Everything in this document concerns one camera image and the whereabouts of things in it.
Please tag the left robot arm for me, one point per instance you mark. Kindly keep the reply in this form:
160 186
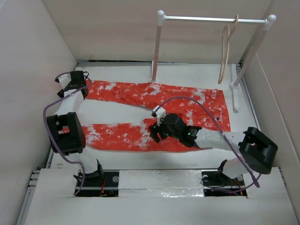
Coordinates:
65 132

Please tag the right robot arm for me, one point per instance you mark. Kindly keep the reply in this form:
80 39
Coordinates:
254 151

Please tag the white foam board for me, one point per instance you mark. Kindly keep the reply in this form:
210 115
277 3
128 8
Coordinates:
167 197

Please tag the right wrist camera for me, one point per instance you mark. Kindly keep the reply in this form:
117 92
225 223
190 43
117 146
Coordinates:
159 113

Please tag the wooden clothes hanger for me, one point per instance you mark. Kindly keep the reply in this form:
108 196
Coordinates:
225 41

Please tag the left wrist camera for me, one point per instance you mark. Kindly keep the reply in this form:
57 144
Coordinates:
64 81

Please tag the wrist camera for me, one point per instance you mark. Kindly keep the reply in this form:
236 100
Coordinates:
64 81
159 113

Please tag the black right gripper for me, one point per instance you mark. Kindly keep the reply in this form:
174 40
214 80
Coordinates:
154 129

